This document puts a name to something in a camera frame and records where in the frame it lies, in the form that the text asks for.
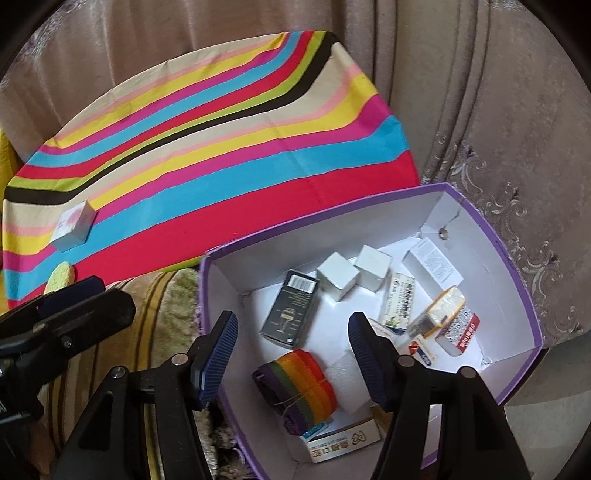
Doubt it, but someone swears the purple storage box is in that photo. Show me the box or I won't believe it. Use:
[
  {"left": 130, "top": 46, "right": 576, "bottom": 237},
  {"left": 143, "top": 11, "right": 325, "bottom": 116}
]
[{"left": 198, "top": 182, "right": 542, "bottom": 480}]

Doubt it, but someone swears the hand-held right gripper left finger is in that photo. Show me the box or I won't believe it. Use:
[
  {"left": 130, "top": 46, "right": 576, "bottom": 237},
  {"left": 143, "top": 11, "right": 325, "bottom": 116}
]
[{"left": 58, "top": 310, "right": 238, "bottom": 480}]

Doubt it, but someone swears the colourful striped cloth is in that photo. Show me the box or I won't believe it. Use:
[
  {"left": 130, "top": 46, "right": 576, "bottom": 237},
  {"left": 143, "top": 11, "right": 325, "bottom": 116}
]
[{"left": 0, "top": 30, "right": 421, "bottom": 310}]

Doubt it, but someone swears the orange and white box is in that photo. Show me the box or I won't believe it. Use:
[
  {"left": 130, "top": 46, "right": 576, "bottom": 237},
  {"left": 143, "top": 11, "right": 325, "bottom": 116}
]
[{"left": 409, "top": 286, "right": 467, "bottom": 340}]

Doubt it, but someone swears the white cube box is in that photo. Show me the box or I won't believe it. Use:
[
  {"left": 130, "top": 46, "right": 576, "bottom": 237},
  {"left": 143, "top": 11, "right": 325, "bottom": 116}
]
[
  {"left": 355, "top": 244, "right": 393, "bottom": 291},
  {"left": 316, "top": 254, "right": 361, "bottom": 304}
]

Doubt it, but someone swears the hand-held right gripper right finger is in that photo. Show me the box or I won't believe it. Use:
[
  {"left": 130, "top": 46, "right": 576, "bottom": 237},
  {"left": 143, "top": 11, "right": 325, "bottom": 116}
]
[{"left": 348, "top": 311, "right": 522, "bottom": 480}]

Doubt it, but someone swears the green beige striped cushion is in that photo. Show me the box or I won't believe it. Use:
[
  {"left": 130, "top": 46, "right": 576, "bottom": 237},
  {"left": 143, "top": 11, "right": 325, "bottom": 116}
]
[{"left": 37, "top": 265, "right": 250, "bottom": 480}]

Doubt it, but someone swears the white box with pink print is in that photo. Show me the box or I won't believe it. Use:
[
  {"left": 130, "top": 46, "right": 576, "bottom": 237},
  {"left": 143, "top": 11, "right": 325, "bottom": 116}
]
[{"left": 50, "top": 200, "right": 96, "bottom": 253}]

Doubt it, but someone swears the green sponge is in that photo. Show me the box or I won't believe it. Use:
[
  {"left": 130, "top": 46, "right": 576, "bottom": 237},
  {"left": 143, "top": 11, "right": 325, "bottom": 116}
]
[{"left": 43, "top": 261, "right": 78, "bottom": 296}]

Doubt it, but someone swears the large white text-printed box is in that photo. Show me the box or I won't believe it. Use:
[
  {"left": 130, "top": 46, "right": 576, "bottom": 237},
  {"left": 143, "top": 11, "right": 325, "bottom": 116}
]
[{"left": 401, "top": 237, "right": 463, "bottom": 283}]

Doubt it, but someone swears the white box with gold lettering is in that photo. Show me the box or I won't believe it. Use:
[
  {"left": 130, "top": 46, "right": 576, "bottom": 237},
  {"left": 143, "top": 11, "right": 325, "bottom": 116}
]
[{"left": 300, "top": 416, "right": 385, "bottom": 463}]

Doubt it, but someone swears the long white printed box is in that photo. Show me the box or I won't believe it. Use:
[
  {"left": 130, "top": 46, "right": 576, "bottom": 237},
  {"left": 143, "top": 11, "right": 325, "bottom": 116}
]
[{"left": 378, "top": 271, "right": 416, "bottom": 335}]

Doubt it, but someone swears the beige curtain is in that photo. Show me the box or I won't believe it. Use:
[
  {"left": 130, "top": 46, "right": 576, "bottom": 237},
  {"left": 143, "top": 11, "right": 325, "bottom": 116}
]
[{"left": 0, "top": 0, "right": 591, "bottom": 407}]

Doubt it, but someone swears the yellow leather sofa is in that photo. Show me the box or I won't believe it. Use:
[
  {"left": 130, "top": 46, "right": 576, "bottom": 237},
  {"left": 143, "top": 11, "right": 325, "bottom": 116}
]
[{"left": 0, "top": 131, "right": 24, "bottom": 190}]

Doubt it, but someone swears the white foam block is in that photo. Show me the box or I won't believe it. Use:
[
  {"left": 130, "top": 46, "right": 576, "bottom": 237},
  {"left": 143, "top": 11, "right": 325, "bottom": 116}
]
[{"left": 329, "top": 352, "right": 376, "bottom": 413}]

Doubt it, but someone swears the red printed box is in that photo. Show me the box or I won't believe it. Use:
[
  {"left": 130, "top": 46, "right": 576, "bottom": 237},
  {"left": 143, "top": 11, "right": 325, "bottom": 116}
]
[{"left": 435, "top": 311, "right": 481, "bottom": 357}]

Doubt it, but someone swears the rainbow striped strap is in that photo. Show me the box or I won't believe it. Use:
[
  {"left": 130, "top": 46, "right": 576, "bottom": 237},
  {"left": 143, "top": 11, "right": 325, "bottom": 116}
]
[{"left": 252, "top": 349, "right": 341, "bottom": 437}]

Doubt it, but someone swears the black box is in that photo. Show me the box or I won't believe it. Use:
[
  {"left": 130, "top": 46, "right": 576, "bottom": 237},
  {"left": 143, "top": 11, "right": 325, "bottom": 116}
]
[{"left": 259, "top": 270, "right": 322, "bottom": 348}]

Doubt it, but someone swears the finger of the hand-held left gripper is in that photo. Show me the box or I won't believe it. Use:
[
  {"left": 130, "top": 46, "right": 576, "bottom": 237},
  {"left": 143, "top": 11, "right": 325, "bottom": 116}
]
[
  {"left": 0, "top": 290, "right": 137, "bottom": 370},
  {"left": 39, "top": 276, "right": 108, "bottom": 319}
]

